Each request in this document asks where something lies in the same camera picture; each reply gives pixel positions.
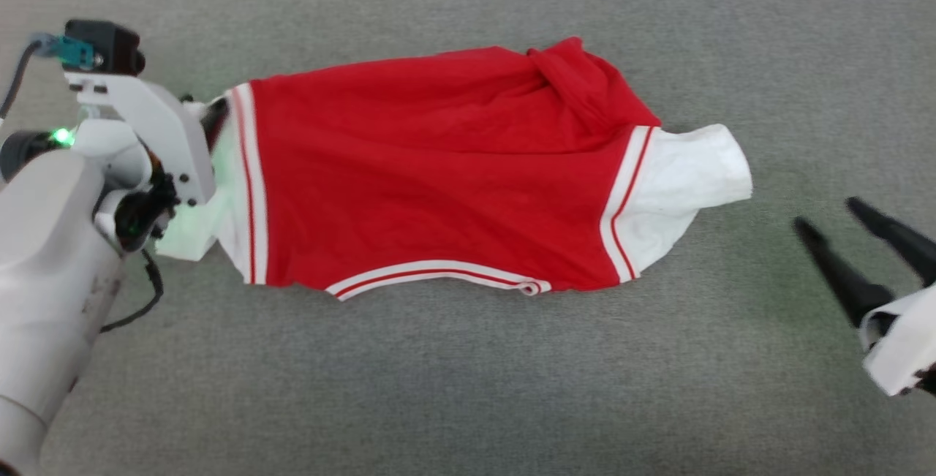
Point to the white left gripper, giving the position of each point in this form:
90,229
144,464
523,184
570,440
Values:
164,140

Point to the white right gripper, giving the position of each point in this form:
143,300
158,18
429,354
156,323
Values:
903,337

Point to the red and white shirt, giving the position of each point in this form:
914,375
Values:
439,169

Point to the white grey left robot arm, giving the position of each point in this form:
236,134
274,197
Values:
44,278

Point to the grey fabric sofa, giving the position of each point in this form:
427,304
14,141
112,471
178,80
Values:
468,388

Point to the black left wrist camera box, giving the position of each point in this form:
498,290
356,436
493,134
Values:
110,44

